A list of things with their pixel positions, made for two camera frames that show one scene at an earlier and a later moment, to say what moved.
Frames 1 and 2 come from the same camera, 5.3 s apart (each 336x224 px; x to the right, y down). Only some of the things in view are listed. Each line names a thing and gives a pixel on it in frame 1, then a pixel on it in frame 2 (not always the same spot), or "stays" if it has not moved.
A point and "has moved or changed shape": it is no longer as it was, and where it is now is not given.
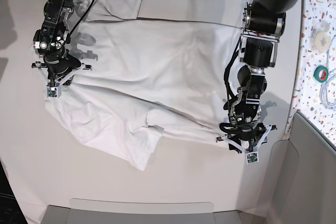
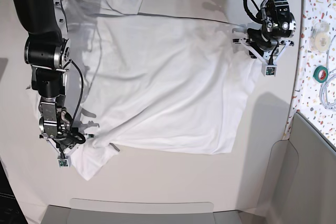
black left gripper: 59,65 to 70,139
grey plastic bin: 301,185 stays
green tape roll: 321,73 stays
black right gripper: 251,132 to 258,42
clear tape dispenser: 319,36 stays
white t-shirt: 146,75 has moved or changed shape
